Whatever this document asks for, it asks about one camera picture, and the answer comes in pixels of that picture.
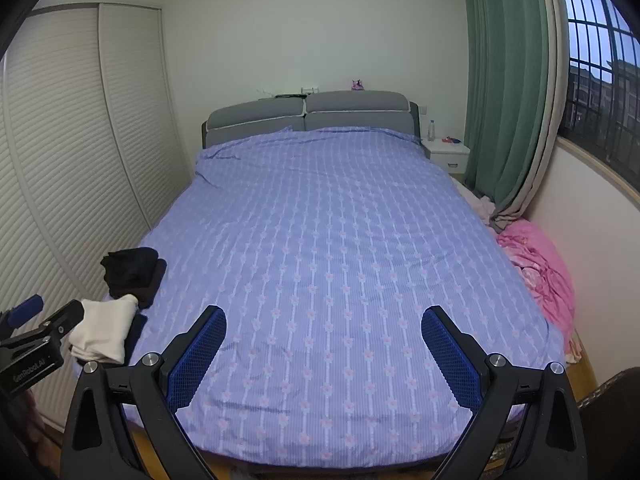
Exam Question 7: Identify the black pants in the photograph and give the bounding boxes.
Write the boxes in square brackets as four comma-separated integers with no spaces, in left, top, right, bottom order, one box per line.
[120,305,149,366]

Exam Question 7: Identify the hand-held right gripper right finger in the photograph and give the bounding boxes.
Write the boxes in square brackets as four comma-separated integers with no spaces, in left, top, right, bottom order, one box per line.
[421,306,588,480]

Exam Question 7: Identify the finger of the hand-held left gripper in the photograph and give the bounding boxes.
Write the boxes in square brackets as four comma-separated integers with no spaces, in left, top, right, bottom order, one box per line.
[0,294,45,341]
[0,300,85,351]

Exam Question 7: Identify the cream pants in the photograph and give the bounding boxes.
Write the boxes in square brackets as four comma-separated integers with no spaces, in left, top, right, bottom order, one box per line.
[67,294,140,365]

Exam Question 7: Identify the white nightstand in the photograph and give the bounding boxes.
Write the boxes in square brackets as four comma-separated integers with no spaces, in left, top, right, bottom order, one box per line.
[425,137,472,176]

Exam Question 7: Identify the grey bed headboard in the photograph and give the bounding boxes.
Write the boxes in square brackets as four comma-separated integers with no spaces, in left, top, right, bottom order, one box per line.
[201,90,421,150]

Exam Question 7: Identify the pink blanket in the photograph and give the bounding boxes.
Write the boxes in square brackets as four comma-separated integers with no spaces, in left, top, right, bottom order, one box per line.
[495,220,576,361]

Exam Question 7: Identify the pale crumpled cloth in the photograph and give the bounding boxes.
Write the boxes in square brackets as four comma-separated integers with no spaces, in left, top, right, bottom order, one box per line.
[459,185,497,222]

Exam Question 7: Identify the beige window sill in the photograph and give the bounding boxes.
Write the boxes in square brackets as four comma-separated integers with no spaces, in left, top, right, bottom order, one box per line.
[555,135,640,203]

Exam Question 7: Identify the barred window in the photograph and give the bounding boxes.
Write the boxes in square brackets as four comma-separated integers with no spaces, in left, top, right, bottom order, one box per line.
[557,0,640,186]

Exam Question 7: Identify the brown wicker chair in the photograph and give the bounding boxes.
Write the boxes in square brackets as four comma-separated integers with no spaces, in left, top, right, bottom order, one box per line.
[575,367,640,480]

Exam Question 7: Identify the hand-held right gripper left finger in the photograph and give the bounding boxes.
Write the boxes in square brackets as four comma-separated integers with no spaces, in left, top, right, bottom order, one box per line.
[60,305,228,480]

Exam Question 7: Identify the purple floral bedsheet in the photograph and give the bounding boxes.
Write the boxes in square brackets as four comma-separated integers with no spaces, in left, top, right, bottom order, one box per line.
[75,126,568,466]

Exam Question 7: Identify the green curtain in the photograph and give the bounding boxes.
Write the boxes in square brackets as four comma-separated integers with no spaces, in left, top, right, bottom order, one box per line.
[459,0,551,211]

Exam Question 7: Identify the white louvered wardrobe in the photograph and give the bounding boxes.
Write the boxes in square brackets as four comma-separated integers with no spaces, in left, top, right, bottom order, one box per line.
[0,2,188,431]

